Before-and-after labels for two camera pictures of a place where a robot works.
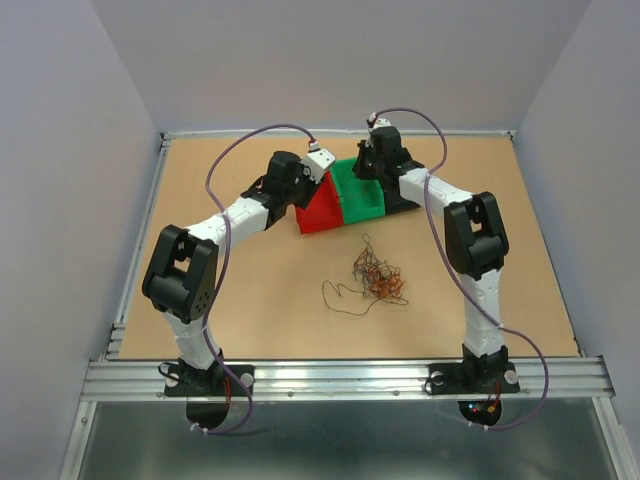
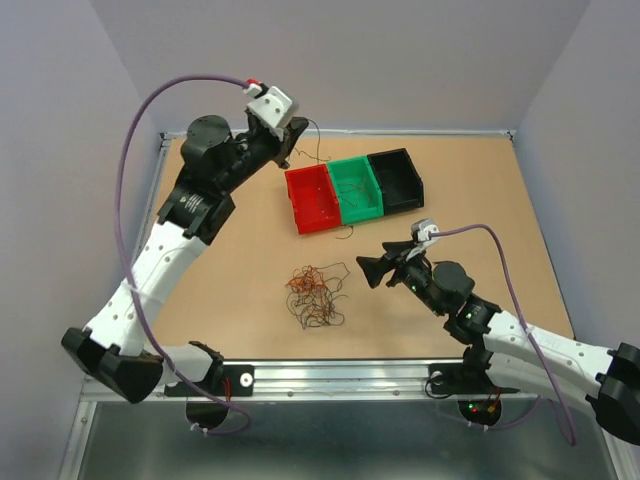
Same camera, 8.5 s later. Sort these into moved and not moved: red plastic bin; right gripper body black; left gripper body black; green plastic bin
Moved: right gripper body black; left gripper body black
Not moved: green plastic bin; red plastic bin
